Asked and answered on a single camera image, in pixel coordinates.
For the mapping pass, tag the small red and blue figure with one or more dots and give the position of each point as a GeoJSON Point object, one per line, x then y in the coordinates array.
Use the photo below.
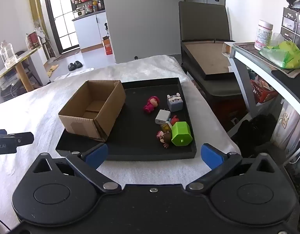
{"type": "Point", "coordinates": [174, 120]}

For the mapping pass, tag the white printed bag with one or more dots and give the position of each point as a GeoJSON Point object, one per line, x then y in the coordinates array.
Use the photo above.
{"type": "Point", "coordinates": [290, 126]}

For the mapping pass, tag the brown cardboard box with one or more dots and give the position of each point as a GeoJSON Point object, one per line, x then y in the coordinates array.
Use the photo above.
{"type": "Point", "coordinates": [76, 123]}

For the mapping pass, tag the black framed brown board tray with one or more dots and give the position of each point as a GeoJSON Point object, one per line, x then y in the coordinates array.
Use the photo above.
{"type": "Point", "coordinates": [208, 58]}

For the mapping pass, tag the brown-haired doll figure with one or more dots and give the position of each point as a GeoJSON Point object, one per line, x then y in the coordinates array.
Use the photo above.
{"type": "Point", "coordinates": [165, 138]}

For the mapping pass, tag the white framed black desk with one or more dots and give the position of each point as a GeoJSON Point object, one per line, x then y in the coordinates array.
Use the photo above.
{"type": "Point", "coordinates": [287, 82]}

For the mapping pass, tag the black framed glass door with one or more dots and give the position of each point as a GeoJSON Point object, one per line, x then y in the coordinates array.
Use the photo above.
{"type": "Point", "coordinates": [61, 17]}

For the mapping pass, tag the red tin can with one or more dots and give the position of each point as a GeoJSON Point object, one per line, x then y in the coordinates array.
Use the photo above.
{"type": "Point", "coordinates": [33, 41]}

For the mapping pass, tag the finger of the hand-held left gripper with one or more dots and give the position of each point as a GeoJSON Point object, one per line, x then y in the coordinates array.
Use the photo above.
{"type": "Point", "coordinates": [0, 132]}
{"type": "Point", "coordinates": [22, 138]}

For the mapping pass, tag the yellow curtain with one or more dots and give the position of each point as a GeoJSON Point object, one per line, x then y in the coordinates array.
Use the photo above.
{"type": "Point", "coordinates": [36, 7]}

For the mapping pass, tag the green hexagonal box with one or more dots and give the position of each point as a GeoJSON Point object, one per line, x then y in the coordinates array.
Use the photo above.
{"type": "Point", "coordinates": [181, 134]}

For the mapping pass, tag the white charger plug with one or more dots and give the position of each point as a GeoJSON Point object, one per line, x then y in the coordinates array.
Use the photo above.
{"type": "Point", "coordinates": [162, 117]}

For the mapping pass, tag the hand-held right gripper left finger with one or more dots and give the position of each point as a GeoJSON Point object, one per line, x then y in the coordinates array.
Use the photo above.
{"type": "Point", "coordinates": [96, 155]}

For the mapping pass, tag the pink dinosaur figure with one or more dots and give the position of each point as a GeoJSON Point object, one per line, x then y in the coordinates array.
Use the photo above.
{"type": "Point", "coordinates": [151, 104]}

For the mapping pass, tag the red plastic basket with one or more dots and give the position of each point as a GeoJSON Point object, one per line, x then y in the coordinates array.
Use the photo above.
{"type": "Point", "coordinates": [264, 92]}

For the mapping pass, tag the black spray bottle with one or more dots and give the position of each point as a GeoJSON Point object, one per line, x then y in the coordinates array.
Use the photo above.
{"type": "Point", "coordinates": [106, 30]}

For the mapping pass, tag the black slipper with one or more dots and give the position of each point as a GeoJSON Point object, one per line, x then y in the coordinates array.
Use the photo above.
{"type": "Point", "coordinates": [71, 67]}
{"type": "Point", "coordinates": [78, 64]}

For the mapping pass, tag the green plastic bag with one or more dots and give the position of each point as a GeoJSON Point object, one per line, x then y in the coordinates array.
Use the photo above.
{"type": "Point", "coordinates": [284, 56]}

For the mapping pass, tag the white jar pink lid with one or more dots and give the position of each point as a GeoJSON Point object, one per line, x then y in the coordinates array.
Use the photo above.
{"type": "Point", "coordinates": [263, 35]}

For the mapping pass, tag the brown patterned desk mat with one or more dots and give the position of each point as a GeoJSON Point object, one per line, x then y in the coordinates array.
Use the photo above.
{"type": "Point", "coordinates": [247, 46]}

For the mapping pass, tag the black shallow tray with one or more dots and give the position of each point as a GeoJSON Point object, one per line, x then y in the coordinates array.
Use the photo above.
{"type": "Point", "coordinates": [140, 142]}

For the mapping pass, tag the grey drawer organizer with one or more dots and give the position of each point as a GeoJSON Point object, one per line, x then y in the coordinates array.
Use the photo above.
{"type": "Point", "coordinates": [292, 25]}

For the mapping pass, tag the white rice cooker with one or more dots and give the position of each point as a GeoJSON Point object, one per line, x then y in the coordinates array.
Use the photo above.
{"type": "Point", "coordinates": [80, 14]}

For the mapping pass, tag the black bag under desk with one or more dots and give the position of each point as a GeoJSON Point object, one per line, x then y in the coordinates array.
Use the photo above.
{"type": "Point", "coordinates": [259, 136]}

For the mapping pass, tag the white floor towel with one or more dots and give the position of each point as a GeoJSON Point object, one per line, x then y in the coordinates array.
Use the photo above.
{"type": "Point", "coordinates": [74, 74]}

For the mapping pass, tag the clear glass bottle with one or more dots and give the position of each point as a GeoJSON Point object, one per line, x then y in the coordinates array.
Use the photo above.
{"type": "Point", "coordinates": [8, 54]}

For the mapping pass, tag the round gold-edged side table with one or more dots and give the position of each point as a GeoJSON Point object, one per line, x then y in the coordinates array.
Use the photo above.
{"type": "Point", "coordinates": [20, 61]}

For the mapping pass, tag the blue-grey cube rabbit toy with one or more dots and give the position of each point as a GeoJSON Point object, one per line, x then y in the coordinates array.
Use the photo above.
{"type": "Point", "coordinates": [174, 104]}

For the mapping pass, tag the small doll red dress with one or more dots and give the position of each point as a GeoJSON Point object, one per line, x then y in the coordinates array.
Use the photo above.
{"type": "Point", "coordinates": [166, 126]}

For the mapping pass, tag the dark grey chair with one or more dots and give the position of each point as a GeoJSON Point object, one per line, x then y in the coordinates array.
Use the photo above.
{"type": "Point", "coordinates": [203, 19]}

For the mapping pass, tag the orange carton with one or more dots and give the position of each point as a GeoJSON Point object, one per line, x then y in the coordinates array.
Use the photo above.
{"type": "Point", "coordinates": [107, 46]}

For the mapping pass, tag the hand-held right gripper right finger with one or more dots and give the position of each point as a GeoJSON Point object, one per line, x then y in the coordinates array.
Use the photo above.
{"type": "Point", "coordinates": [211, 156]}

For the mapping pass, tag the white kitchen cabinet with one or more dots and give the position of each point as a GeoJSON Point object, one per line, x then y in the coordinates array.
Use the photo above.
{"type": "Point", "coordinates": [87, 31]}

